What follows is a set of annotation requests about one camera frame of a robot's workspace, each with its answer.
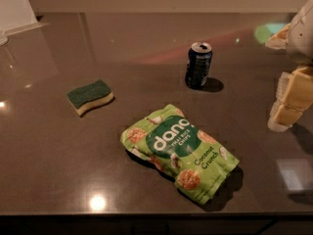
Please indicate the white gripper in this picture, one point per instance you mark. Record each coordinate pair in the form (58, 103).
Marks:
(301, 39)

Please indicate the dark blue pepsi can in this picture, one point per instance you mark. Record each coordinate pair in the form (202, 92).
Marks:
(199, 61)

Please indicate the green rice chips bag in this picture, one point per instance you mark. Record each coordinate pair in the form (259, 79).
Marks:
(198, 163)

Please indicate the green and yellow sponge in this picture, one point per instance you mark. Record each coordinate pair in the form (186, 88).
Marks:
(89, 97)

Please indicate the white object at left edge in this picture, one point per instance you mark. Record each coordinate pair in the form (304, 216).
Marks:
(16, 16)

